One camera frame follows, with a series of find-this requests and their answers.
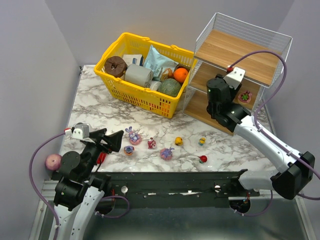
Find pink bear with santa hat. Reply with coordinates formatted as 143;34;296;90
147;137;157;149

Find orange fruit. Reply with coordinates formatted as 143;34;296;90
173;67;189;84

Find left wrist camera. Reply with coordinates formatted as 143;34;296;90
64;122;93;140

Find purple bunny on pink macaron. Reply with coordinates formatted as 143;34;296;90
160;147;174;161

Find white wire wooden shelf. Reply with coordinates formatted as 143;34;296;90
183;12;293;134

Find yellow hair girl figure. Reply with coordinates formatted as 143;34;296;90
174;137;183;146

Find yellow plastic basket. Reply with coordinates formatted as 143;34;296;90
94;32;194;119

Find brown bread pastry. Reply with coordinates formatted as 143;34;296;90
160;68;174;82

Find purple bunny in orange cup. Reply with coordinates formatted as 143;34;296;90
123;145;135;156

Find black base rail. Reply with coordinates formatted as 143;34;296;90
98;170;261;209

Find yellow hair blue figure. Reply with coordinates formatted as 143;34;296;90
198;137;206;146

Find white blue box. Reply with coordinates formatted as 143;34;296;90
122;54;144;66

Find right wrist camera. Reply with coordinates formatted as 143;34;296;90
223;66;246;89

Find grey paper roll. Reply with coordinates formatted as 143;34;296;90
124;64;153;88

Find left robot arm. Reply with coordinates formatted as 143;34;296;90
49;124;124;240

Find white cup in basket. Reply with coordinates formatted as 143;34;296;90
149;80;162;91

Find light blue chips bag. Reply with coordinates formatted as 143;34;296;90
143;45;178;81

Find pink strawberry cake toy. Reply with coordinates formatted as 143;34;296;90
237;91;252;104

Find red bell pepper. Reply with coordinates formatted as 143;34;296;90
96;152;108;165

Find purple bunny on pink donut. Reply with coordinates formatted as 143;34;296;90
125;126;142;146

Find green melon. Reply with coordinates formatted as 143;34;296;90
157;78;181;97

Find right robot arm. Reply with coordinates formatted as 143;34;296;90
206;77;315;200

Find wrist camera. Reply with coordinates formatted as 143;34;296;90
64;122;93;140
223;66;246;89

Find chocolate donut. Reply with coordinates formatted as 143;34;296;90
104;56;128;78

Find red cherry toy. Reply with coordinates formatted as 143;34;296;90
198;155;208;164

